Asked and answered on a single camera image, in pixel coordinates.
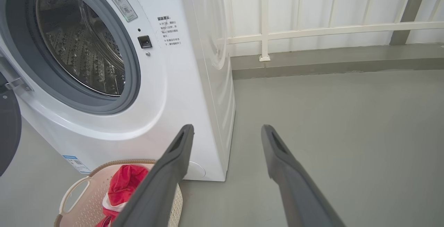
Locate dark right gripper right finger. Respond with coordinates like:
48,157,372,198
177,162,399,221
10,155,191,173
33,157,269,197
261,124,347,227

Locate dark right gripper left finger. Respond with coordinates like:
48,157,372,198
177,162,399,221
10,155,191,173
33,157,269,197
111,124,195,227

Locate red and white laundry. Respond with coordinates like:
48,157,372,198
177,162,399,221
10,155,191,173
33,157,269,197
95,165,150,227

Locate dark washing machine door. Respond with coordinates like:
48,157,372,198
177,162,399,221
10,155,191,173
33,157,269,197
0,71,22,177

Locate cream perforated laundry basket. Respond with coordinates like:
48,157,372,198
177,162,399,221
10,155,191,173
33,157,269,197
54,159,183,227

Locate white front-load washing machine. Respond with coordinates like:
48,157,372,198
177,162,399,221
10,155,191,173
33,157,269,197
0,0,236,182

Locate black door latch slot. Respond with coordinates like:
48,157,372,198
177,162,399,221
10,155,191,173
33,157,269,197
138,35,153,49

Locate perforated steel washer drum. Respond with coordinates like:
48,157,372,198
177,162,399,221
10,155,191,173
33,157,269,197
36,0,126,97

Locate metal door hinge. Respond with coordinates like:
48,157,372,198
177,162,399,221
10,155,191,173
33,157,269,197
4,77,33,92

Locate round white filter cover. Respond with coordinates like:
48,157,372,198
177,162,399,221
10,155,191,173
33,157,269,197
183,161,206,180

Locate blue energy label sticker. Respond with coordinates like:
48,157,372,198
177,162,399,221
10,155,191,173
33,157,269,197
62,155,91,174

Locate printed black text label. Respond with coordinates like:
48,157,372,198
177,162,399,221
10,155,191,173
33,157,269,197
157,16,182,46

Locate white metal railing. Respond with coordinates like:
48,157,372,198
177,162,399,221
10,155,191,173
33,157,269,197
217,0,444,62

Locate grey post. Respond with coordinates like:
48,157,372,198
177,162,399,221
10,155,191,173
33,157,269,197
389,0,431,46

